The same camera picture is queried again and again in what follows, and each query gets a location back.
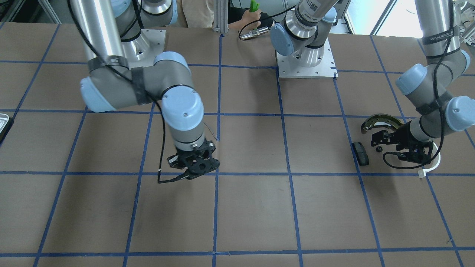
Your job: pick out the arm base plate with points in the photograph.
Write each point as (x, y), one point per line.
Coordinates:
(142, 50)
(308, 63)

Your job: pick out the olive metal brake shoe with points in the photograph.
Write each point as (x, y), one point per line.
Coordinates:
(381, 120)

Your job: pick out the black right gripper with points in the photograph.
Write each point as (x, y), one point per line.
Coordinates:
(174, 160)

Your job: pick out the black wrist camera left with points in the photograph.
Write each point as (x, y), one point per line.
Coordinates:
(418, 157)

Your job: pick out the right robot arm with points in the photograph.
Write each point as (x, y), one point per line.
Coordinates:
(125, 69)

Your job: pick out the dark grey brake pad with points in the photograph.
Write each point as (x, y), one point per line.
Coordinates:
(360, 153)

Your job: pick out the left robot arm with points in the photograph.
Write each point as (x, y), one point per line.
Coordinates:
(420, 140)

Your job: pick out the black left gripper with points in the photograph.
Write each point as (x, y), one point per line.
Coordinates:
(401, 136)

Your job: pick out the white curved plastic strip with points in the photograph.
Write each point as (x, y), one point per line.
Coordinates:
(422, 172)

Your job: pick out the aluminium frame post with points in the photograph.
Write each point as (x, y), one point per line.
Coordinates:
(220, 20)

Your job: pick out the silver ribbed metal tray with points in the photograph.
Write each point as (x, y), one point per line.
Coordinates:
(5, 123)

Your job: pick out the green handled tool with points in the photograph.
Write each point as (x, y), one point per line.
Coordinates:
(254, 6)

